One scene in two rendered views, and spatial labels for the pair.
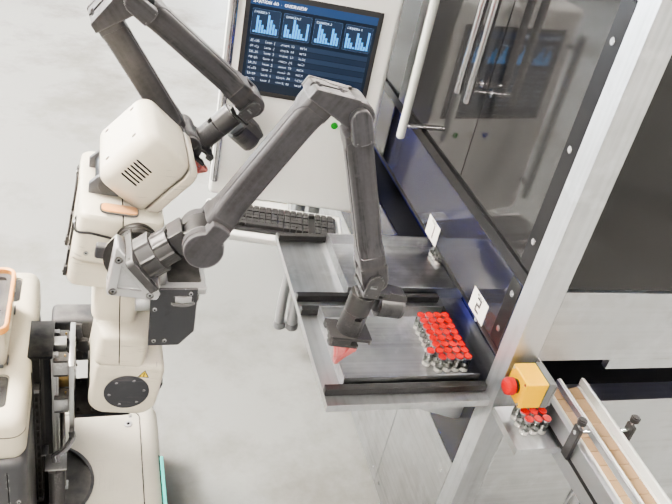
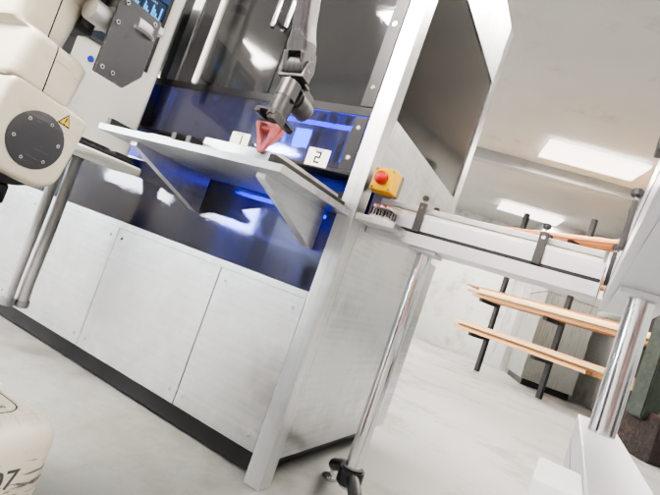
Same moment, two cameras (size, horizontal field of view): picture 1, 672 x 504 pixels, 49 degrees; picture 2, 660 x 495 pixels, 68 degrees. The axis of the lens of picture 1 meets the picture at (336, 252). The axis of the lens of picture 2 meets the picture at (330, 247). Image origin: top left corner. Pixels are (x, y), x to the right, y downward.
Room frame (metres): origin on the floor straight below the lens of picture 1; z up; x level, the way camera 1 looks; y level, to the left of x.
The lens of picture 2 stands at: (0.23, 0.57, 0.67)
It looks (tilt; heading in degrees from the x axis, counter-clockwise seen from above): 3 degrees up; 319
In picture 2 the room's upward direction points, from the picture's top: 19 degrees clockwise
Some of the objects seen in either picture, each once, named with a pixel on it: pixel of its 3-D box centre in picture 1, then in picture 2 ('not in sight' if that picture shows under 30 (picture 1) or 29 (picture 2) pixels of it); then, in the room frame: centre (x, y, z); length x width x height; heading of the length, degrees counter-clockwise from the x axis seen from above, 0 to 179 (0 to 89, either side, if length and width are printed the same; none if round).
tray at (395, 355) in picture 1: (395, 344); (274, 173); (1.43, -0.19, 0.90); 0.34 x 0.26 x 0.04; 111
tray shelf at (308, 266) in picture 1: (384, 309); (233, 174); (1.60, -0.16, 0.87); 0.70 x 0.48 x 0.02; 20
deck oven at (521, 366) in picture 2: not in sight; (554, 341); (4.03, -8.72, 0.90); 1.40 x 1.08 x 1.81; 127
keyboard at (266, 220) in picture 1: (274, 220); (69, 137); (2.02, 0.21, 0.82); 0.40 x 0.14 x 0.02; 99
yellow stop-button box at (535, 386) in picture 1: (529, 385); (386, 183); (1.27, -0.48, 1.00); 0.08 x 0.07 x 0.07; 110
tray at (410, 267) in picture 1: (392, 265); not in sight; (1.79, -0.17, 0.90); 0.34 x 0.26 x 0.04; 110
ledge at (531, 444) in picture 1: (530, 429); (382, 225); (1.27, -0.53, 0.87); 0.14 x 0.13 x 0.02; 110
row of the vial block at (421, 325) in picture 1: (429, 341); not in sight; (1.47, -0.28, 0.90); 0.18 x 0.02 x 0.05; 21
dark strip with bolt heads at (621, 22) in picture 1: (552, 194); (385, 53); (1.40, -0.41, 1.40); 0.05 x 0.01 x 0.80; 20
